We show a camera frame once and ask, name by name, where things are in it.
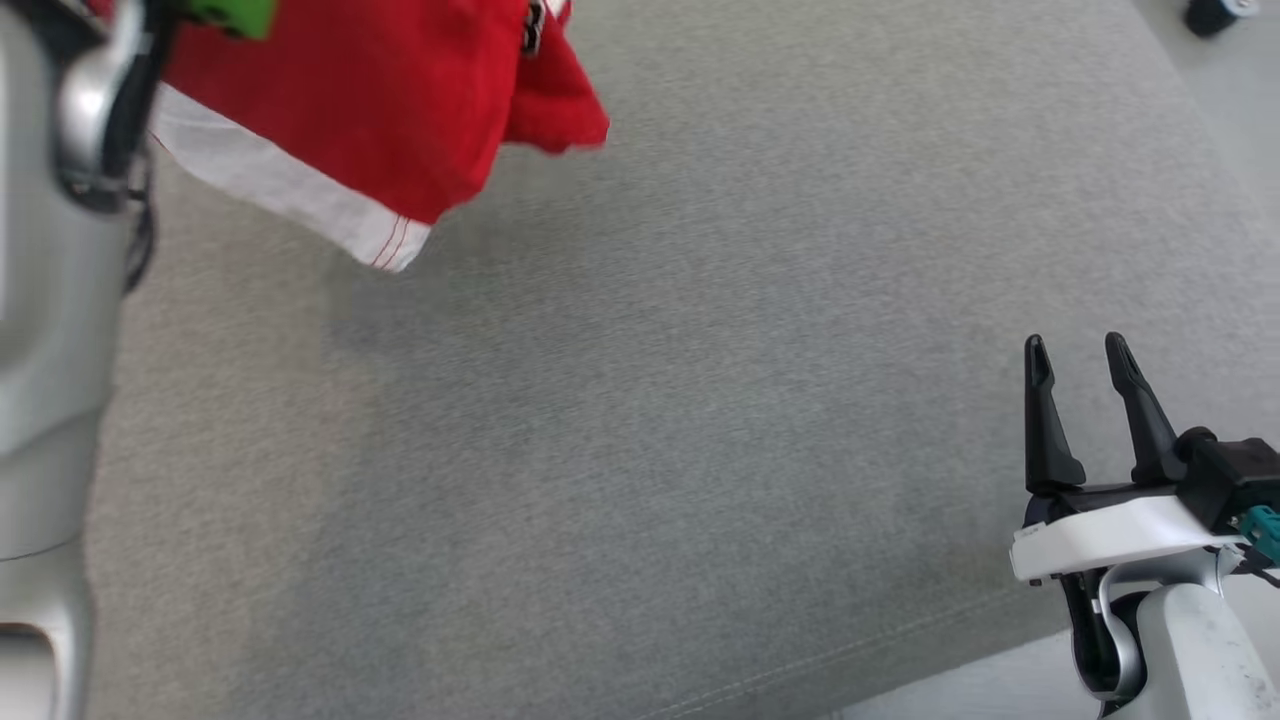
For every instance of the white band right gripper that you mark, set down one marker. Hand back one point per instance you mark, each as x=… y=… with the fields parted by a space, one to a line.
x=1120 y=535

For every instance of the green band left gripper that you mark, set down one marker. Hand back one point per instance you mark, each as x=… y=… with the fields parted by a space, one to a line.
x=232 y=14

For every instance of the red garment white hem band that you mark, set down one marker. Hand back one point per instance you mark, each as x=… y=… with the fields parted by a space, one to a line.
x=350 y=100

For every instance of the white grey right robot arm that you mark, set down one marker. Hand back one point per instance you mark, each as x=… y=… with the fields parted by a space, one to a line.
x=1190 y=650

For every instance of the black caster wheel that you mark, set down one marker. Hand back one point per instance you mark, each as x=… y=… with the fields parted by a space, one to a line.
x=1215 y=14

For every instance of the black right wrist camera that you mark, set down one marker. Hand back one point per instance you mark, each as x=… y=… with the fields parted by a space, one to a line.
x=1230 y=475

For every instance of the teal right camera connector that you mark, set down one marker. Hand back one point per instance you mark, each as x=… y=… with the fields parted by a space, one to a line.
x=1264 y=530

